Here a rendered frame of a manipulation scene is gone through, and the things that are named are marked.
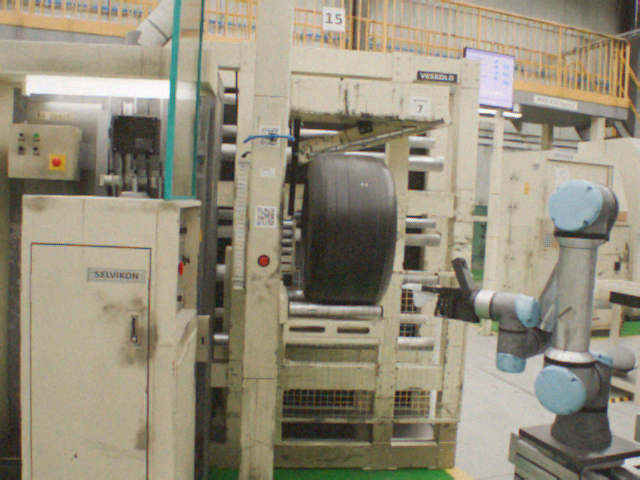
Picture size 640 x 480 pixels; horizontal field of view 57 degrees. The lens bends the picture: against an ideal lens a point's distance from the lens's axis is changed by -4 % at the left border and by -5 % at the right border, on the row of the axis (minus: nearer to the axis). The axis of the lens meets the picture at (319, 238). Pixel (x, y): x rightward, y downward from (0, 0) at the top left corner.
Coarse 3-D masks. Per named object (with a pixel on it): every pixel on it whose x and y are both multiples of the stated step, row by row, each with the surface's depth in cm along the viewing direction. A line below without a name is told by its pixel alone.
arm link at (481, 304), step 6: (480, 294) 152; (486, 294) 151; (492, 294) 155; (480, 300) 151; (486, 300) 150; (474, 306) 152; (480, 306) 150; (486, 306) 149; (480, 312) 151; (486, 312) 150; (480, 318) 153; (486, 318) 151
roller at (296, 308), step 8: (296, 304) 216; (304, 304) 217; (312, 304) 217; (320, 304) 217; (328, 304) 218; (336, 304) 218; (344, 304) 219; (352, 304) 219; (360, 304) 219; (368, 304) 220; (376, 304) 220; (288, 312) 219; (296, 312) 216; (304, 312) 216; (312, 312) 216; (320, 312) 217; (328, 312) 217; (336, 312) 217; (344, 312) 217; (352, 312) 218; (360, 312) 218; (368, 312) 218; (376, 312) 218
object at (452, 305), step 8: (456, 288) 158; (440, 296) 160; (448, 296) 158; (456, 296) 157; (472, 296) 153; (440, 304) 160; (448, 304) 157; (456, 304) 158; (464, 304) 156; (472, 304) 152; (440, 312) 159; (448, 312) 157; (456, 312) 157; (464, 312) 155; (472, 312) 153; (464, 320) 155; (472, 320) 154
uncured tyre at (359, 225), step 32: (320, 160) 218; (352, 160) 217; (320, 192) 207; (352, 192) 206; (384, 192) 207; (320, 224) 204; (352, 224) 203; (384, 224) 204; (320, 256) 205; (352, 256) 204; (384, 256) 206; (320, 288) 212; (352, 288) 211; (384, 288) 216
